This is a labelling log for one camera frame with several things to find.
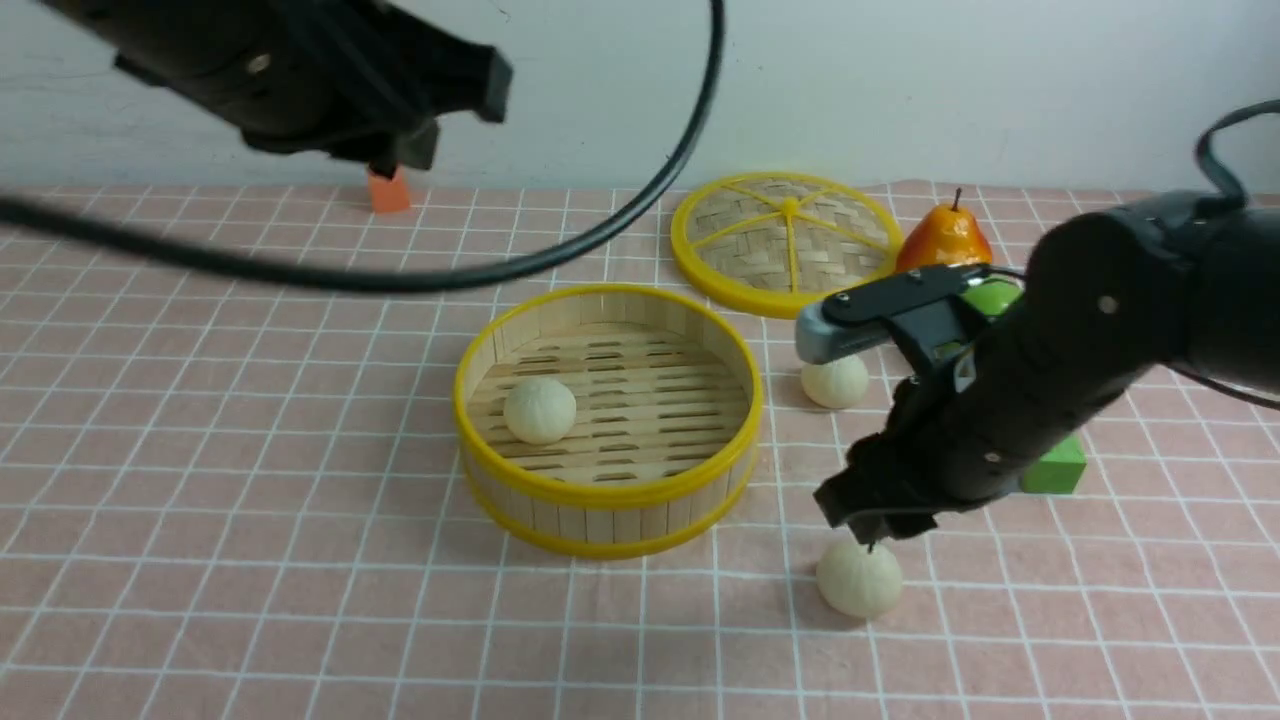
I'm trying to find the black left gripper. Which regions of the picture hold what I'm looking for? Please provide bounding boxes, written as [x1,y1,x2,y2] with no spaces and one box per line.
[242,1,515,178]

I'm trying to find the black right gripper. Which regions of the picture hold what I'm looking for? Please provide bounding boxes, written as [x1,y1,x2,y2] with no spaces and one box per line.
[813,375,1009,550]

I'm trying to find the white bun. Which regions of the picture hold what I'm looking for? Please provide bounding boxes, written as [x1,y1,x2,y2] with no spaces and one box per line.
[503,377,577,445]
[815,538,904,621]
[799,354,870,410]

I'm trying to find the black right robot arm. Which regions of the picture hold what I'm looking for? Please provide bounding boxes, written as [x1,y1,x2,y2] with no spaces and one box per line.
[795,192,1279,544]

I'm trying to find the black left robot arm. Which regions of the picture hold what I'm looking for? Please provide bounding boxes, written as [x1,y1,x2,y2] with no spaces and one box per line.
[47,1,513,178]

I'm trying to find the woven bamboo steamer lid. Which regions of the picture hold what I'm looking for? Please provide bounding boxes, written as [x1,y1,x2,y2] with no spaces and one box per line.
[669,172,904,319]

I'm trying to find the bamboo steamer tray yellow rim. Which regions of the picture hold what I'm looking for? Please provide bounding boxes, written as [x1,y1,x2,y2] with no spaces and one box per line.
[453,284,765,559]

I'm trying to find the green cube block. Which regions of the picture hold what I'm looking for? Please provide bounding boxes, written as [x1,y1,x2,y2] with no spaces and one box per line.
[1020,436,1088,495]

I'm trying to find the orange cube block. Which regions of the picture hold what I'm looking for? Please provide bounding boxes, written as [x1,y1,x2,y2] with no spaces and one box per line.
[366,165,413,215]

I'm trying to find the orange yellow toy pear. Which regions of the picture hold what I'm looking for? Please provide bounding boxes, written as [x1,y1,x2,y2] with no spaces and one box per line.
[895,187,993,273]

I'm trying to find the pink checkered tablecloth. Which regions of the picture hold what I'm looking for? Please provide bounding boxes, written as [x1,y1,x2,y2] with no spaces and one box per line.
[1,210,1279,719]

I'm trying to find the black cable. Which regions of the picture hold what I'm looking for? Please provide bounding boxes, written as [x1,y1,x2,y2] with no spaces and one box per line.
[0,0,726,293]

